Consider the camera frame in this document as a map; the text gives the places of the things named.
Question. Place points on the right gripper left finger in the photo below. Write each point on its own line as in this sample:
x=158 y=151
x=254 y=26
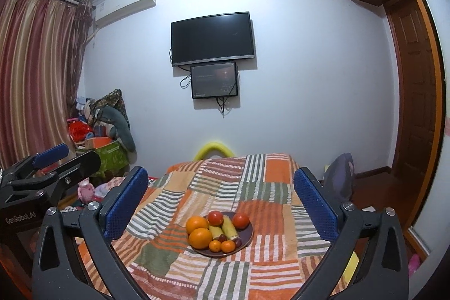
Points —
x=58 y=270

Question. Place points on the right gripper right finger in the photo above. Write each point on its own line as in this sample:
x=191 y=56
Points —
x=382 y=273

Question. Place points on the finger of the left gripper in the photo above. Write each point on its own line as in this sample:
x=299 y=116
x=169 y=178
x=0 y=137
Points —
x=30 y=165
x=57 y=180

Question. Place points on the orange with sticker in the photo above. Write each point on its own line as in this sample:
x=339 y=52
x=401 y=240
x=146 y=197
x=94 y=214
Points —
x=197 y=224

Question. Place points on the large plain orange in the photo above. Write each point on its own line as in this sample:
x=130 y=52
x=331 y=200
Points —
x=200 y=238

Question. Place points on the red tomato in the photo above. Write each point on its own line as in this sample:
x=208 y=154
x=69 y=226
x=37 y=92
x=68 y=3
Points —
x=240 y=221
x=215 y=218

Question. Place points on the yellow corn cob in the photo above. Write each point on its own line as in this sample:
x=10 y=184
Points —
x=228 y=228
x=216 y=231

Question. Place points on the small mandarin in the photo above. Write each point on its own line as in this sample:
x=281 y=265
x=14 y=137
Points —
x=228 y=246
x=215 y=246

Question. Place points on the dark red small plum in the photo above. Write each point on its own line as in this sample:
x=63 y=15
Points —
x=222 y=238

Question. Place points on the pink plush toy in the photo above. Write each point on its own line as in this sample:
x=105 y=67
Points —
x=86 y=192

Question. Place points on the green storage box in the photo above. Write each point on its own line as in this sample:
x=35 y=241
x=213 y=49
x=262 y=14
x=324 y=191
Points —
x=113 y=159

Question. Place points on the red plastic bag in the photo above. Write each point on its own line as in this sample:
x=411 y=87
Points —
x=78 y=130

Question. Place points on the grey green plush pillow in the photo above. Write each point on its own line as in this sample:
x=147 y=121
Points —
x=119 y=130

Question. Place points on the yellow foam tube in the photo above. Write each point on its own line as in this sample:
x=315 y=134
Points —
x=213 y=147

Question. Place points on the purple chair back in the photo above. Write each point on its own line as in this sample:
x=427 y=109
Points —
x=339 y=177

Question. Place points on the striped patchwork bed cover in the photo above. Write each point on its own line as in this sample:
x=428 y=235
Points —
x=284 y=251

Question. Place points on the purple round plate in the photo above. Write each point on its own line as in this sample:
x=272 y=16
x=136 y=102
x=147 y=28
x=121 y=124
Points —
x=246 y=235

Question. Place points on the striped red curtain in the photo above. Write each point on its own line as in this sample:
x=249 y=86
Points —
x=43 y=44

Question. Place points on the brown wooden door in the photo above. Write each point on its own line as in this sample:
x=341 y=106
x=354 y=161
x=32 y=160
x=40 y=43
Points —
x=418 y=91

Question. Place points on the white air conditioner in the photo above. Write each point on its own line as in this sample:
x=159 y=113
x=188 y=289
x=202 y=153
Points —
x=110 y=11

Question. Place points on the small black wall monitor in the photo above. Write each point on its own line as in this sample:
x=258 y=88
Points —
x=214 y=80

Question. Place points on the black wall television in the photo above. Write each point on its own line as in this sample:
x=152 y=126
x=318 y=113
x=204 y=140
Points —
x=212 y=38

